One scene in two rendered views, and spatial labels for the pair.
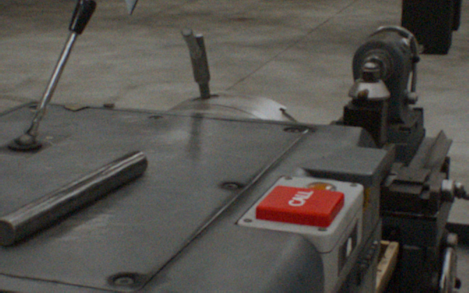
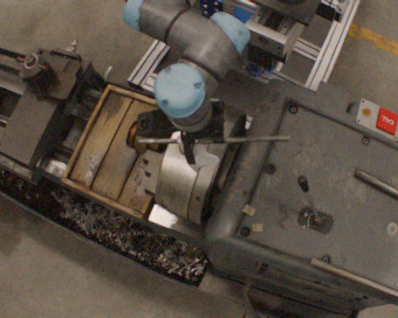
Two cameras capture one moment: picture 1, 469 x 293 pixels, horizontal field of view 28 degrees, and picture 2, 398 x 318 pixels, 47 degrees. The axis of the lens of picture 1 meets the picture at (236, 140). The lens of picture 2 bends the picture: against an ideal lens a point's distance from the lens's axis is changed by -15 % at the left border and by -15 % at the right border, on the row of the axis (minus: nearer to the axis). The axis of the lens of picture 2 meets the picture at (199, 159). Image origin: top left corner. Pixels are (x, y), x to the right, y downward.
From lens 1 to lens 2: 1.49 m
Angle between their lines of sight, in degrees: 71
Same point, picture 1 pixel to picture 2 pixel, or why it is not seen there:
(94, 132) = (297, 195)
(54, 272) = not seen: outside the picture
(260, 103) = not seen: hidden behind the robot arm
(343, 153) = (326, 96)
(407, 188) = (72, 68)
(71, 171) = (352, 197)
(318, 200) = (389, 115)
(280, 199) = (389, 126)
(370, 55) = not seen: outside the picture
